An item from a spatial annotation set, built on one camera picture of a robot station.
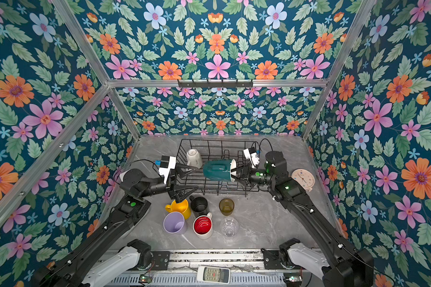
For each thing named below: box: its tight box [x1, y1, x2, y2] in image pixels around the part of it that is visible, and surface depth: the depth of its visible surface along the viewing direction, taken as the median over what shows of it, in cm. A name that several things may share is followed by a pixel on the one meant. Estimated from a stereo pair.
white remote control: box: [196, 265, 231, 285], surface depth 71 cm
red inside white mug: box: [192, 212, 213, 240], surface depth 80 cm
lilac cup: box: [162, 211, 185, 234], surface depth 75 cm
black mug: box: [189, 194, 208, 213], surface depth 83 cm
